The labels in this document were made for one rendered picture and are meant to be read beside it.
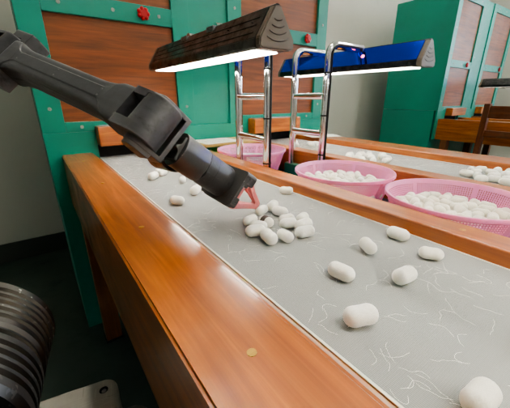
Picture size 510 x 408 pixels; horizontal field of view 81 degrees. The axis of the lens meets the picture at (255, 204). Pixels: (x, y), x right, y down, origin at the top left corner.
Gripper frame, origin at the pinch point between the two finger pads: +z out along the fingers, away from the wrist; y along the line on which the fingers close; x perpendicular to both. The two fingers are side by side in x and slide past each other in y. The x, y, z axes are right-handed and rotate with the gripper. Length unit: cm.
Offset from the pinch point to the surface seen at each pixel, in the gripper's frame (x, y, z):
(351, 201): -10.4, -10.8, 11.9
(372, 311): 5.1, -31.6, -7.3
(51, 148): 17, 81, -22
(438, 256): -5.7, -30.0, 7.4
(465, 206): -23.0, -23.1, 30.5
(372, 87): -205, 171, 212
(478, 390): 5.9, -41.0, -8.7
